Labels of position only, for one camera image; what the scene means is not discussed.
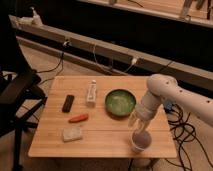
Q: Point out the white sponge block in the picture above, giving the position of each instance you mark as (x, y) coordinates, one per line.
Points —
(72, 134)

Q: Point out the black chair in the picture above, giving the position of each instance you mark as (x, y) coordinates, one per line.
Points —
(20, 95)

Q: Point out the white spray bottle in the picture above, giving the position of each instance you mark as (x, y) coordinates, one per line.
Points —
(36, 17)

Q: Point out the orange carrot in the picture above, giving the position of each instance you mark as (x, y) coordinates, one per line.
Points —
(79, 118)

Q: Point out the black remote control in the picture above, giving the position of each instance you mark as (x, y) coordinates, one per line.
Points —
(68, 103)

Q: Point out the green ceramic bowl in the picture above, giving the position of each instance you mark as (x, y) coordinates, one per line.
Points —
(120, 102)

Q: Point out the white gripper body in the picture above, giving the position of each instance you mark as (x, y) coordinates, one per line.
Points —
(147, 108)

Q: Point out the blue box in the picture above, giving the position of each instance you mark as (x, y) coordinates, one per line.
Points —
(167, 106)

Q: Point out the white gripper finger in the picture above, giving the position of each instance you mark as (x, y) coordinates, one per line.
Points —
(142, 125)
(132, 119)

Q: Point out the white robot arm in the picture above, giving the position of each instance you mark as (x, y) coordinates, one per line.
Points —
(164, 87)

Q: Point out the white tube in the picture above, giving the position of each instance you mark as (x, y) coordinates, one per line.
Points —
(91, 94)

